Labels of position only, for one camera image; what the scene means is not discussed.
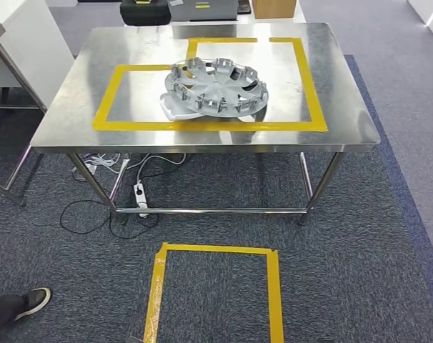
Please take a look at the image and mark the grey plastic wheel cover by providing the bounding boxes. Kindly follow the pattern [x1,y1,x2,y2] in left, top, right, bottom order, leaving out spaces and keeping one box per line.
[164,56,269,119]

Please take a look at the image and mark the yellow tape on workbench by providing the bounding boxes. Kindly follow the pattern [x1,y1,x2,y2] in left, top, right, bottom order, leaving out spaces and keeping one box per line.
[92,36,328,134]

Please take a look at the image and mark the stainless steel workbench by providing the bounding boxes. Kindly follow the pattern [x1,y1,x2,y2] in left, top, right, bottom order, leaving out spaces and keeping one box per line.
[30,22,381,227]

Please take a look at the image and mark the white power strip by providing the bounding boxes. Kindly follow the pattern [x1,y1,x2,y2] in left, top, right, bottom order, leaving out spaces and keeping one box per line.
[133,182,149,219]

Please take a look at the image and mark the yellow floor tape square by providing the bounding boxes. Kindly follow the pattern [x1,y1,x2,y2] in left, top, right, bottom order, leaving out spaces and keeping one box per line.
[143,242,285,343]

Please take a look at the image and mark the grey laptop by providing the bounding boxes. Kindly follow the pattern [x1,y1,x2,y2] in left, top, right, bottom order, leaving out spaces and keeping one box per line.
[167,0,239,22]

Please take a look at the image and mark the brown cardboard box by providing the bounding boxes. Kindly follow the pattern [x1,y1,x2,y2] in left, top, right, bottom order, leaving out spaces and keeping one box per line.
[251,0,298,20]

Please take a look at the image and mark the black bag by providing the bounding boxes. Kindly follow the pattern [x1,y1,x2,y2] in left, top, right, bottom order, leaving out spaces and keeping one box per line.
[120,0,171,27]

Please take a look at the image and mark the white table with metal legs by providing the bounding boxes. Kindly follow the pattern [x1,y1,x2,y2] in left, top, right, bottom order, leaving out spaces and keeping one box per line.
[0,0,75,208]

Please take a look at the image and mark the person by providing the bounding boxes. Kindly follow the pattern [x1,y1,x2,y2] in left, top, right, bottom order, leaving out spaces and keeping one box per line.
[0,287,52,329]

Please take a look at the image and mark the white power cable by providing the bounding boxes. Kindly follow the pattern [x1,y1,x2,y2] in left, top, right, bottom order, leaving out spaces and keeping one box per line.
[135,152,187,184]

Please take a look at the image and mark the white charger with cable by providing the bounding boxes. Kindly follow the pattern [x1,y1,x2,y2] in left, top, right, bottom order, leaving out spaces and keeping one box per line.
[71,152,122,183]

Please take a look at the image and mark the black floor cable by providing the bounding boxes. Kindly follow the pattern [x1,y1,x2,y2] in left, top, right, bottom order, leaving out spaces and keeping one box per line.
[59,199,160,240]

